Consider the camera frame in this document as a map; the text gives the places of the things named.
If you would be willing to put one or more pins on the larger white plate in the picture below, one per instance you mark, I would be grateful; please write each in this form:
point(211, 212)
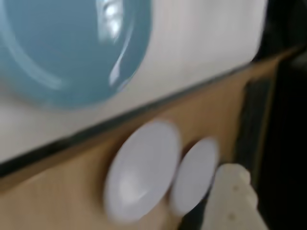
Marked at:
point(144, 172)

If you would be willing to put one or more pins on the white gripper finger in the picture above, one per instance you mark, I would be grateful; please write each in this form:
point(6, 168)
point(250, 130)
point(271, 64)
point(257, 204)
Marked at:
point(232, 206)

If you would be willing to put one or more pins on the brown cardboard board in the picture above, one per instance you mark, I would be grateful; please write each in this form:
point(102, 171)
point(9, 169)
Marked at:
point(60, 191)

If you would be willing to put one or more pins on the blue ceramic dish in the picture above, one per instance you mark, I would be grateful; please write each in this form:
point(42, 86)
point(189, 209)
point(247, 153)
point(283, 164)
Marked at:
point(67, 48)

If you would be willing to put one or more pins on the small white plate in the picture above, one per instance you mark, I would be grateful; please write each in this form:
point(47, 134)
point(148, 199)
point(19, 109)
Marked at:
point(194, 177)

